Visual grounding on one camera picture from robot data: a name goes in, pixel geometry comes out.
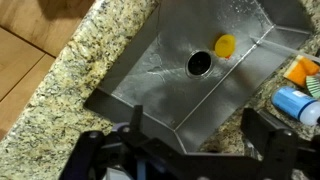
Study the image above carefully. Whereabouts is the stainless steel sink basin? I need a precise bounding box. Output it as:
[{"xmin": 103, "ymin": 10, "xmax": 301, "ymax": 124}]
[{"xmin": 83, "ymin": 0, "xmax": 314, "ymax": 155}]

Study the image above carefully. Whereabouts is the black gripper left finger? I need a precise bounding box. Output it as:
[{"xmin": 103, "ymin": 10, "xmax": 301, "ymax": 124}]
[{"xmin": 59, "ymin": 104, "xmax": 183, "ymax": 180}]

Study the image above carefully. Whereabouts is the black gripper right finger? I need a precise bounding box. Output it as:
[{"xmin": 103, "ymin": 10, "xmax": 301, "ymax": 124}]
[{"xmin": 240, "ymin": 107, "xmax": 300, "ymax": 180}]

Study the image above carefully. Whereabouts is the blue label soap pump bottle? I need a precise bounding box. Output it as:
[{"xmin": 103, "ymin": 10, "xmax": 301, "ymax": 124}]
[{"xmin": 270, "ymin": 85, "xmax": 320, "ymax": 127}]

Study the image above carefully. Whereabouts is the yellow rubber duck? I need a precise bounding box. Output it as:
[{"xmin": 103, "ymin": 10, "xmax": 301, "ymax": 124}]
[{"xmin": 214, "ymin": 33, "xmax": 237, "ymax": 60}]

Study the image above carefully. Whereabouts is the round black sink drain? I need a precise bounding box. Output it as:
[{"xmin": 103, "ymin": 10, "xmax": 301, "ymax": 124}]
[{"xmin": 185, "ymin": 49, "xmax": 214, "ymax": 80}]

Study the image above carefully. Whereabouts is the orange kitchen sponge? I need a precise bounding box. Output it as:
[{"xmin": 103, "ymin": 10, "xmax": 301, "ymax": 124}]
[{"xmin": 283, "ymin": 54, "xmax": 320, "ymax": 88}]

